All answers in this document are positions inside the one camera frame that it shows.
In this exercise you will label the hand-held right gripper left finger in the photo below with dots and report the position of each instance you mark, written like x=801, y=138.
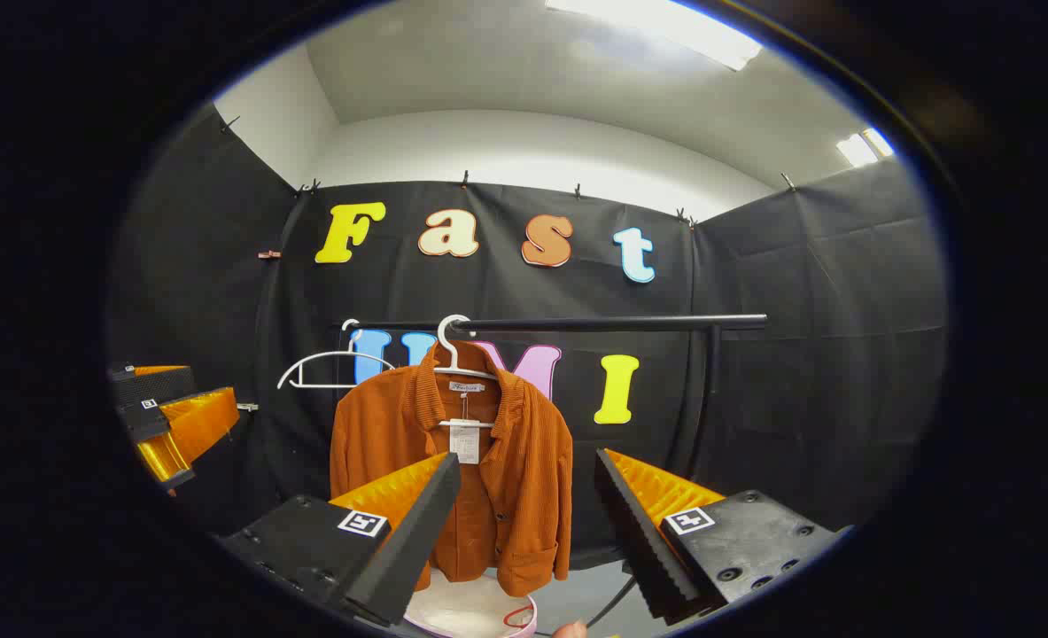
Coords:
x=408, y=549

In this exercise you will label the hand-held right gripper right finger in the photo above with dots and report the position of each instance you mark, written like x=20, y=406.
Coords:
x=639, y=540

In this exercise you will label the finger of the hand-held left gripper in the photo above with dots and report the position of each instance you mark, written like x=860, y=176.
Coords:
x=156, y=387
x=191, y=425

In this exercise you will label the white laundry hamper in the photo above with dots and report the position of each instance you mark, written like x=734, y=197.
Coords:
x=461, y=611

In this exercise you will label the white plastic clothes hanger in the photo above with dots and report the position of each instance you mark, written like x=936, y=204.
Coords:
x=446, y=350
x=337, y=354

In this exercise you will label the black clothes rack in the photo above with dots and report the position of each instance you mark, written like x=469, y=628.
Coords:
x=577, y=324

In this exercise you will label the black backdrop cloth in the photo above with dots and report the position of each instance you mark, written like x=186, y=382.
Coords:
x=798, y=372

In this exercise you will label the small ceiling light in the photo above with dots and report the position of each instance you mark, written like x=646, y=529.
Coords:
x=862, y=147

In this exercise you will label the long ceiling light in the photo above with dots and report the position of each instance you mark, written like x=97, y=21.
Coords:
x=665, y=27

